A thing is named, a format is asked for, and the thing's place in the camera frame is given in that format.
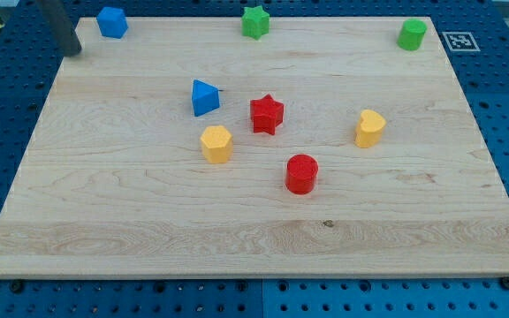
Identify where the wooden board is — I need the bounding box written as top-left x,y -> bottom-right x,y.
0,17 -> 509,279

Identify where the blue triangle block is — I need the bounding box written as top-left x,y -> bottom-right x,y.
191,79 -> 220,117

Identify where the green cylinder block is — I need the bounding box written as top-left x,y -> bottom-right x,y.
397,19 -> 427,51

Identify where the green star block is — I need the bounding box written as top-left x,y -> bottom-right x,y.
241,5 -> 270,40

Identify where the yellow heart block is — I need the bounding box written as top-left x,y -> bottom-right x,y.
354,110 -> 386,148

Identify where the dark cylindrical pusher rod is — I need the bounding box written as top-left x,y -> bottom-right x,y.
35,0 -> 81,57

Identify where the blue cube block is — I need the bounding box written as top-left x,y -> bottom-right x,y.
96,6 -> 128,39

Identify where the red cylinder block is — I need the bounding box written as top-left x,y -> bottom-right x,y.
285,154 -> 319,194

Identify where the red star block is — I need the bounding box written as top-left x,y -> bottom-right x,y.
250,94 -> 285,135

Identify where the yellow hexagon block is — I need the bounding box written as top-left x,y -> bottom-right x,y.
200,125 -> 233,163

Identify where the white fiducial marker tag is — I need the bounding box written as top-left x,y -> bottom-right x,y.
442,31 -> 480,52

